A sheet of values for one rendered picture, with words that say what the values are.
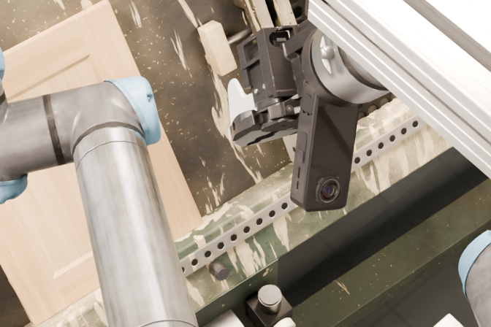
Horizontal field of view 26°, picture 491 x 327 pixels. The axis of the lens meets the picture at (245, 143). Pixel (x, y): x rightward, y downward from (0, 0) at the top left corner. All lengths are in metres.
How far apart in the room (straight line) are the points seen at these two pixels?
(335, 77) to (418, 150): 1.07
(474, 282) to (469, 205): 1.27
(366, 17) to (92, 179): 0.54
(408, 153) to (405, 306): 0.85
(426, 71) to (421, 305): 2.18
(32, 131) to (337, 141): 0.33
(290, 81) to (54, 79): 0.71
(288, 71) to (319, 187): 0.10
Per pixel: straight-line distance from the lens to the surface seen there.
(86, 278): 1.69
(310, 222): 1.80
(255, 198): 1.74
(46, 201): 1.62
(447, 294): 2.70
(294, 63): 0.91
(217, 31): 1.63
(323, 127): 0.88
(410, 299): 2.68
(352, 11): 0.53
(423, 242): 2.55
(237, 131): 0.94
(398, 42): 0.51
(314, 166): 0.89
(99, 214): 0.98
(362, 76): 0.80
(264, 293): 1.79
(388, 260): 2.51
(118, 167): 1.01
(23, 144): 1.08
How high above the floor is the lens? 2.43
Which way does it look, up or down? 58 degrees down
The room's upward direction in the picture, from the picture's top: straight up
